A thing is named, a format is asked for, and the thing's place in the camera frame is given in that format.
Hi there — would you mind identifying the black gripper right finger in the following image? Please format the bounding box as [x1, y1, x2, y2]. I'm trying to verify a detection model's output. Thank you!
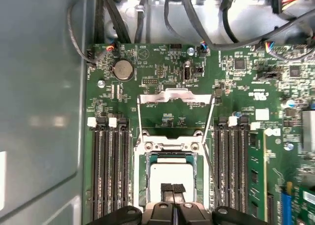
[173, 184, 268, 225]

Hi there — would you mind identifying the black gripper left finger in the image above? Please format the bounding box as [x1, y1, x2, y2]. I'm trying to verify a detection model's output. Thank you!
[91, 183, 176, 225]

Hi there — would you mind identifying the silver green CPU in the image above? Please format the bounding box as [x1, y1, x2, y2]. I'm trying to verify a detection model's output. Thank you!
[145, 153, 199, 207]

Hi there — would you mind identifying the thin metal locking lever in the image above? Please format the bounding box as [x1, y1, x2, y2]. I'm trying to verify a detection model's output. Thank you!
[203, 141, 222, 207]

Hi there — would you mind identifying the metal socket cover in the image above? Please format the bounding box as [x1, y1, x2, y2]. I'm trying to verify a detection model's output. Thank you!
[136, 88, 217, 152]

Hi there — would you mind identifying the CPU socket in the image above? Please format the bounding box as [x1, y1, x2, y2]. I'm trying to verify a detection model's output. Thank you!
[132, 136, 212, 211]

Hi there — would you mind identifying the black RAM slot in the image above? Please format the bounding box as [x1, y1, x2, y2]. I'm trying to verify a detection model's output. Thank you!
[231, 116, 241, 213]
[213, 118, 224, 208]
[240, 118, 250, 216]
[93, 116, 103, 218]
[122, 118, 132, 208]
[222, 116, 233, 211]
[113, 118, 123, 211]
[103, 116, 113, 217]

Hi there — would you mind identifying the blue expansion slot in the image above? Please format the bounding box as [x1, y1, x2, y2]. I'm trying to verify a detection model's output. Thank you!
[280, 182, 294, 225]

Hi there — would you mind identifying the installed green RAM stick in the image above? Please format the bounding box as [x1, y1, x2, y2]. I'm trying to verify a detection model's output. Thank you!
[247, 129, 269, 225]

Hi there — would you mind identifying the silver heat sink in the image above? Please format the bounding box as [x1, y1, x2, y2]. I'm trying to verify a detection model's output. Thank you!
[302, 109, 315, 152]

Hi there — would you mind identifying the silver coin battery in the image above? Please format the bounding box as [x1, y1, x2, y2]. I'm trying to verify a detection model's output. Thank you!
[112, 59, 135, 82]

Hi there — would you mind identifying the green motherboard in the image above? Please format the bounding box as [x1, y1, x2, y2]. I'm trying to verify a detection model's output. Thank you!
[83, 42, 315, 225]

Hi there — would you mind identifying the black open PC case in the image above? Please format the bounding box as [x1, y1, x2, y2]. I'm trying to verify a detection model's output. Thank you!
[0, 0, 315, 225]

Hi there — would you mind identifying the silver metal drive cage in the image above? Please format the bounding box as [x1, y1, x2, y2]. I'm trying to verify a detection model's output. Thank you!
[103, 0, 315, 47]

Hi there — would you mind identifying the black power connector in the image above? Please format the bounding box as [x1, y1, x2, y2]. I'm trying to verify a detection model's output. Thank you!
[271, 0, 284, 14]

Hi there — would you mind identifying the thick black cable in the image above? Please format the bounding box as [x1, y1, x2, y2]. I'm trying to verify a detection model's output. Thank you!
[177, 0, 315, 51]

